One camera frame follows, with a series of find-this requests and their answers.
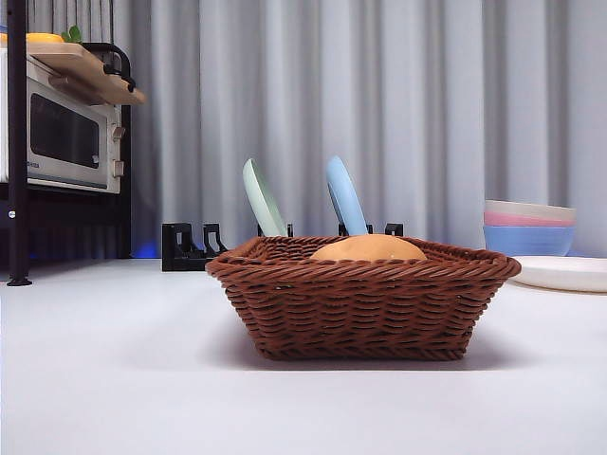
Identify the tan potato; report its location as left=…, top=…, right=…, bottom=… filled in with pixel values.
left=310, top=233, right=429, bottom=262

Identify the black metal shelf frame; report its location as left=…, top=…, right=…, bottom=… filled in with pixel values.
left=0, top=0, right=134, bottom=287

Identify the black dish rack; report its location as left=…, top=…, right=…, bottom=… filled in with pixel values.
left=161, top=221, right=405, bottom=272

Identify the wooden cutting board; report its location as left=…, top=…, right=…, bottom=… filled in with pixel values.
left=26, top=41, right=148, bottom=105

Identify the white toaster oven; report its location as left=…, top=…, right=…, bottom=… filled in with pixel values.
left=0, top=46, right=123, bottom=194

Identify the white plate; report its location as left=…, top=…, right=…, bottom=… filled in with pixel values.
left=509, top=255, right=607, bottom=293

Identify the light blue plate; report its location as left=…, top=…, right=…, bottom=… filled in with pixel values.
left=325, top=155, right=370, bottom=237

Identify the pink bowl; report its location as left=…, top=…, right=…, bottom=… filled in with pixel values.
left=483, top=211, right=577, bottom=228

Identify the grey curtain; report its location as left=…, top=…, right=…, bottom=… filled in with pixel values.
left=0, top=0, right=607, bottom=260

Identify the brown wicker basket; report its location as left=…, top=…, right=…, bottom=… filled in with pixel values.
left=205, top=233, right=522, bottom=362

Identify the yellow toy fruit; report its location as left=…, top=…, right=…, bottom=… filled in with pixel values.
left=0, top=31, right=66, bottom=45

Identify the blue bowl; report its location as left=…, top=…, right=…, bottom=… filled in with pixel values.
left=483, top=225, right=578, bottom=258

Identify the pale green plate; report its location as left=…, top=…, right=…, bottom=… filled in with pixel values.
left=242, top=158, right=289, bottom=237

